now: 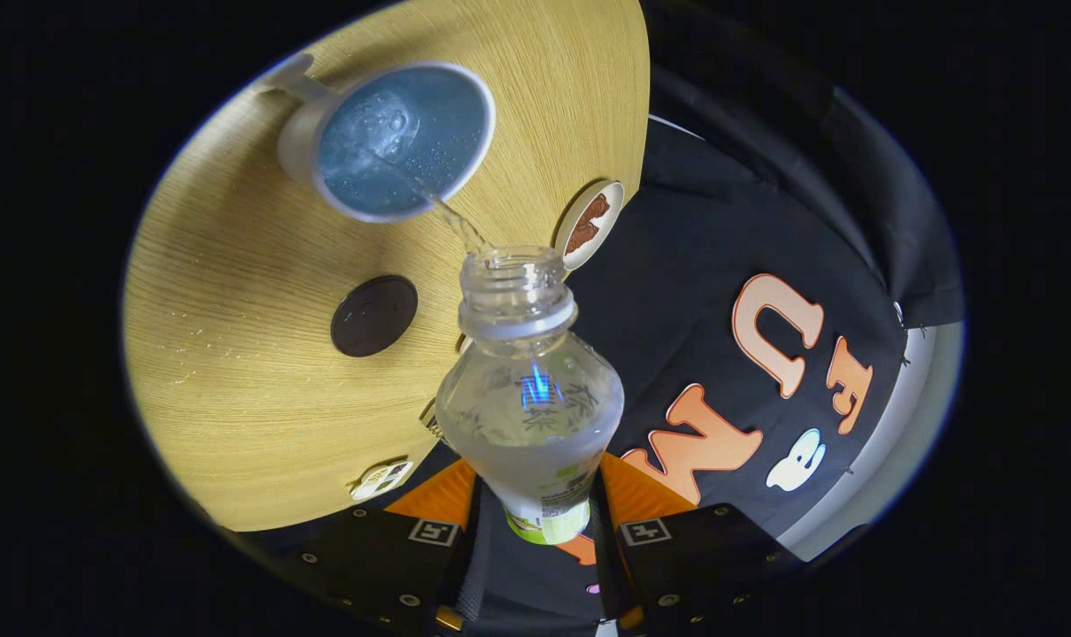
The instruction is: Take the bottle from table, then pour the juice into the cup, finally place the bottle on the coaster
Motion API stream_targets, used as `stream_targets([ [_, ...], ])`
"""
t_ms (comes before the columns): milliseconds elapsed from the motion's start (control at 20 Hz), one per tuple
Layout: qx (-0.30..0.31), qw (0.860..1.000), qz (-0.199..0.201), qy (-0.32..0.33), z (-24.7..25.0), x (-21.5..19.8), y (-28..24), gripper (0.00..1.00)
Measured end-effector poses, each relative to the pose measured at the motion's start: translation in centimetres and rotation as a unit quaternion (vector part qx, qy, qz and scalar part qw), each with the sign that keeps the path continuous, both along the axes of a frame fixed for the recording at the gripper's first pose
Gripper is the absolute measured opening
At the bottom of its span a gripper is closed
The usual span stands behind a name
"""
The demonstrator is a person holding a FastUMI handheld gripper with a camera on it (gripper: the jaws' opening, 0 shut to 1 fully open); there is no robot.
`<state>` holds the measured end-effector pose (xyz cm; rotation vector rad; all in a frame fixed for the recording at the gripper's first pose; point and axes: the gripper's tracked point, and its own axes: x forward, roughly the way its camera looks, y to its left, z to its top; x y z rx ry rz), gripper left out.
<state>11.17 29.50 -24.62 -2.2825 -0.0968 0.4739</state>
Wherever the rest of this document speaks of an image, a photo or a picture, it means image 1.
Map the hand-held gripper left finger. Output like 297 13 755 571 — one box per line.
274 457 498 633

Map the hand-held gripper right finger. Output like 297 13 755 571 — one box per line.
587 451 807 633

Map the clear plastic juice bottle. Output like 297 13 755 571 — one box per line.
435 246 626 545

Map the dark brown round coaster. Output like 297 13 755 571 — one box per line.
330 274 419 358

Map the white cup with blue inside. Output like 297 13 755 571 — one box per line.
257 53 497 224

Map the white divided plate with beans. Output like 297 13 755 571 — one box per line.
350 459 413 503

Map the white plate with brown food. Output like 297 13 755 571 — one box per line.
553 180 626 271

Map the wooden table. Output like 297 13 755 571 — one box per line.
121 0 651 533

